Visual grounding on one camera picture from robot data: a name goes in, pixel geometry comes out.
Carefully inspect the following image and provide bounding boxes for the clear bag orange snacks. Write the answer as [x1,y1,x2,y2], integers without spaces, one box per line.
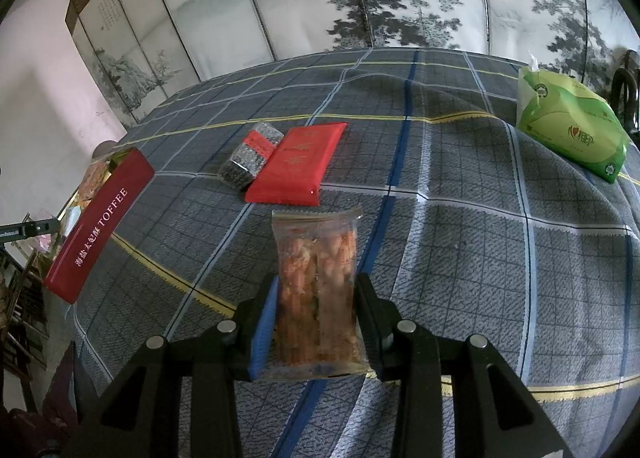
[265,205,368,381]

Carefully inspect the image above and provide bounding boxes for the dark grey snack packet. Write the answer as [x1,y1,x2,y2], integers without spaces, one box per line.
[219,122,284,190]

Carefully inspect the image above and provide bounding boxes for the red toffee box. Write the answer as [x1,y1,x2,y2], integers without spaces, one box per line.
[44,148,154,304]

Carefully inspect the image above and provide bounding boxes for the grey plaid tablecloth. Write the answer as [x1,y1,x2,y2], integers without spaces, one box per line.
[68,48,639,457]

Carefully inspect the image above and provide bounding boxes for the red flat packet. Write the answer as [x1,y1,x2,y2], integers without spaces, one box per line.
[245,122,347,207]

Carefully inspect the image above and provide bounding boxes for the gold metal tray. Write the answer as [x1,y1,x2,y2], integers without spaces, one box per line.
[60,149,130,238]

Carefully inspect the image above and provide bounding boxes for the green tissue pack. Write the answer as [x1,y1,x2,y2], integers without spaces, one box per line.
[516,57,629,183]

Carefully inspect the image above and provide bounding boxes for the painted folding screen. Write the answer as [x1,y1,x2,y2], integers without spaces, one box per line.
[65,0,639,126]

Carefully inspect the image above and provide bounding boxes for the dark wooden chair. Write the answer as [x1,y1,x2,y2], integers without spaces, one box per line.
[610,49,639,147]

